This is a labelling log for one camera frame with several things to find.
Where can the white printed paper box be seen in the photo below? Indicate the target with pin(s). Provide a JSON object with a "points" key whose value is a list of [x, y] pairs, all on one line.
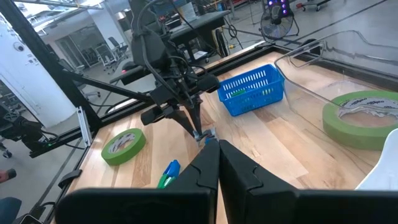
{"points": [[199, 56]]}

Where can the computer monitor blue screen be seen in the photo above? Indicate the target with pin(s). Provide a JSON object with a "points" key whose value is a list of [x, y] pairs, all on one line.
{"points": [[169, 6]]}

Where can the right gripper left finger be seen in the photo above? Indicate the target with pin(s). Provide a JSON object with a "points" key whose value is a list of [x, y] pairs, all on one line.
{"points": [[202, 174]]}

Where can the grey-blue toy plane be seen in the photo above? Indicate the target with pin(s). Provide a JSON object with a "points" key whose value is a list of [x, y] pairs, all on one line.
{"points": [[206, 133]]}

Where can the clear plastic bin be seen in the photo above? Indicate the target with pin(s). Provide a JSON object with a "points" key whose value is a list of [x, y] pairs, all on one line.
{"points": [[298, 81]]}

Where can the blue mini stapler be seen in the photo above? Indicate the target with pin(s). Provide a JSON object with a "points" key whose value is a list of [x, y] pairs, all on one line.
{"points": [[212, 142], [172, 168]]}

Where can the white plastic bin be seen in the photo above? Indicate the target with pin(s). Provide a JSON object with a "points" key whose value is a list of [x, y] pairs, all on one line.
{"points": [[385, 168]]}

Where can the small black table clamp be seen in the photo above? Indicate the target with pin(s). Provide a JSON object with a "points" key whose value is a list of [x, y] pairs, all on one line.
{"points": [[71, 177]]}

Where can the blue slotted plastic basket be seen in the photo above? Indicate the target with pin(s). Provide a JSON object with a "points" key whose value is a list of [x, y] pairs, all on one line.
{"points": [[248, 102]]}

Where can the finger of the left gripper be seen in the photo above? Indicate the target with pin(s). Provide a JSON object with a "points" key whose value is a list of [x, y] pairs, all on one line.
{"points": [[198, 115], [185, 119]]}

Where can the small silver camera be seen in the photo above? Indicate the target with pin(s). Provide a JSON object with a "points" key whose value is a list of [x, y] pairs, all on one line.
{"points": [[29, 219]]}

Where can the black computer tower lit fans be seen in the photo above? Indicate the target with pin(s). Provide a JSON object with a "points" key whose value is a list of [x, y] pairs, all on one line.
{"points": [[278, 4]]}

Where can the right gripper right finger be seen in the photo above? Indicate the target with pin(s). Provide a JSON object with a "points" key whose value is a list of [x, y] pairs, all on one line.
{"points": [[248, 186]]}

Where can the black metal table frame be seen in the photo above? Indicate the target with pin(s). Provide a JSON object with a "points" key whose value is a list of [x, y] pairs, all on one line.
{"points": [[46, 56]]}

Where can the silver aluminium bracket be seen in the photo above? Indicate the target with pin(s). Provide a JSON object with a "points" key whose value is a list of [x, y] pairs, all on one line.
{"points": [[84, 124]]}

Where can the round floor fan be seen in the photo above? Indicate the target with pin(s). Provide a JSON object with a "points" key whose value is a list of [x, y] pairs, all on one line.
{"points": [[273, 25]]}

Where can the green masking tape roll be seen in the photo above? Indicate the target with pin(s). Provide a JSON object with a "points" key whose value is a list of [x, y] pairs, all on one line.
{"points": [[124, 160], [339, 130]]}

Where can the black device green light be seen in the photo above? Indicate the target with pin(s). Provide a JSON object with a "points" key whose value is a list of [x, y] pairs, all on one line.
{"points": [[25, 130]]}

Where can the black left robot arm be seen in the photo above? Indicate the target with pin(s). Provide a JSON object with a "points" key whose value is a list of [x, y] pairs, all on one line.
{"points": [[147, 49]]}

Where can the blue office chair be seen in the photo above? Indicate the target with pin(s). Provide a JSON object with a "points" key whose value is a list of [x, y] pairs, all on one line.
{"points": [[7, 210]]}

